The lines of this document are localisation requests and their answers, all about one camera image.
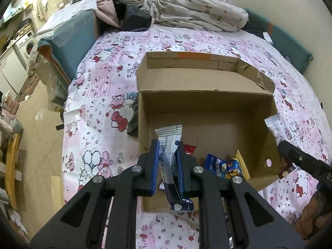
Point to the cardboard box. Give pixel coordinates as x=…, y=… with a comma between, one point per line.
x=207, y=103

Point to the teal cushion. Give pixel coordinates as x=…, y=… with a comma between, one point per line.
x=288, y=44

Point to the person's right hand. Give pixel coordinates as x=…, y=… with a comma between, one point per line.
x=311, y=212

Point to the white cabinet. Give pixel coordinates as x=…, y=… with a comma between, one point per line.
x=10, y=70

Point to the dark grey cloth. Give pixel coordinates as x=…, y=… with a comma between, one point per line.
x=133, y=119

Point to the pink cloth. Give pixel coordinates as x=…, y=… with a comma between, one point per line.
x=106, y=10

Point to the pink cartoon printed bedsheet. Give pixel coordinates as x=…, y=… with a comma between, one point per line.
x=103, y=83

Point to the yellow snack packet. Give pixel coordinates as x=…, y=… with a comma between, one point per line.
x=243, y=164

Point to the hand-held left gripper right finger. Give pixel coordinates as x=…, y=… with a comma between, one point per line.
x=180, y=171

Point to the red snack packet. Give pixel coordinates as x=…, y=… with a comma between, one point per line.
x=190, y=149

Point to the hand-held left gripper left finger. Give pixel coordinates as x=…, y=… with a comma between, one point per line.
x=154, y=166

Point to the white and navy snack packet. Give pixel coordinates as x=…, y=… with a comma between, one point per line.
x=168, y=134

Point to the blue snack packet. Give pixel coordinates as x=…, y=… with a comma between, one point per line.
x=215, y=164

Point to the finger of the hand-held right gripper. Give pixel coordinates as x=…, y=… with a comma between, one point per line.
x=303, y=159

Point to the white plastic-covered sheet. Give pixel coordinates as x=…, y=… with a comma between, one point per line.
x=70, y=13

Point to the white grey snack packet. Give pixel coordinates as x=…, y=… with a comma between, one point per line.
x=273, y=127

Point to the small white object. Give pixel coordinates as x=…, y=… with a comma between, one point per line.
x=268, y=37

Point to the crumpled floral blanket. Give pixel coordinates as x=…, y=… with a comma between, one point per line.
x=194, y=7

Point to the dark navy cloth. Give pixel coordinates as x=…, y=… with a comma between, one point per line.
x=136, y=18

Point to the hanging beige towel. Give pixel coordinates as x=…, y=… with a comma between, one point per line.
x=40, y=5

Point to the washing machine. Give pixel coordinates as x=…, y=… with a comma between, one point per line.
x=26, y=46

